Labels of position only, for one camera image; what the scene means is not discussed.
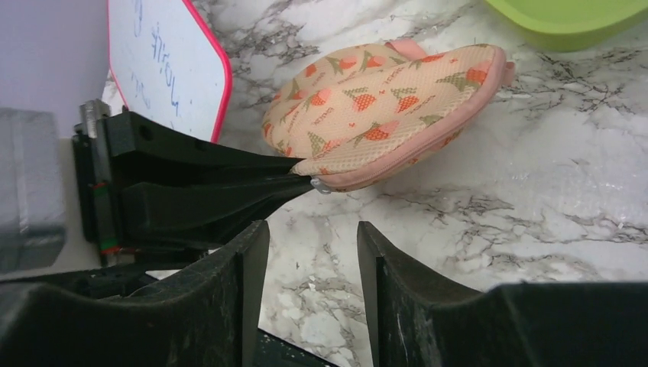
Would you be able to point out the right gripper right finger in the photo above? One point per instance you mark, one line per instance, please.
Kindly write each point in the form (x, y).
(418, 317)

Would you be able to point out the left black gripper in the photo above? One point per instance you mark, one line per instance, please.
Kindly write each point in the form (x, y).
(162, 228)

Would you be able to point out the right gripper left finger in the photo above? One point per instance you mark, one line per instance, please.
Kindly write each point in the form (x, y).
(204, 315)

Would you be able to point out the peach floral mesh laundry bag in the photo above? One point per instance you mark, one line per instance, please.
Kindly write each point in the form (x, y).
(363, 113)

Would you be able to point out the pink framed whiteboard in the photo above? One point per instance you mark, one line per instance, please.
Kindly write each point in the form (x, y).
(168, 65)

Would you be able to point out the green plastic bin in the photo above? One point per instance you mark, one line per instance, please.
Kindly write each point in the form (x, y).
(569, 25)

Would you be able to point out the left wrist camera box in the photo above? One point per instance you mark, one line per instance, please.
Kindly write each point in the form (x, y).
(33, 212)

